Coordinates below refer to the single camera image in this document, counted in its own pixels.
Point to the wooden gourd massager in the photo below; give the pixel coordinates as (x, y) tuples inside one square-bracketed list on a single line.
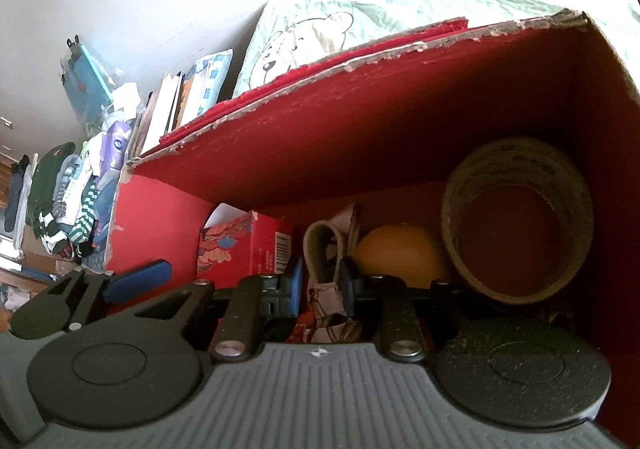
[(405, 251)]

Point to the brown tape roll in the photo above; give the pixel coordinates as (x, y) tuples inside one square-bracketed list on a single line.
[(517, 220)]

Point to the blue patterned book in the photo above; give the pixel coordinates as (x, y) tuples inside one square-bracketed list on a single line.
[(201, 86)]

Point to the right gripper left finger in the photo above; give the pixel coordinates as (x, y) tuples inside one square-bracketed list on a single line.
[(280, 297)]

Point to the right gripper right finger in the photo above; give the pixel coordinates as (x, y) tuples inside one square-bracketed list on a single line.
[(365, 297)]

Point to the blue plastic package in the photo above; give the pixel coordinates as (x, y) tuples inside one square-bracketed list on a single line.
[(88, 87)]

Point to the red patterned small box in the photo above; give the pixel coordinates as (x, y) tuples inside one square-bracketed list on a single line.
[(235, 244)]

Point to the red cardboard box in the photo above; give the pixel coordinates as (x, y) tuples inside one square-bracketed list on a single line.
[(384, 126)]

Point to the standing books stack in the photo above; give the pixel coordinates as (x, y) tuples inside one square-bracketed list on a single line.
[(156, 120)]

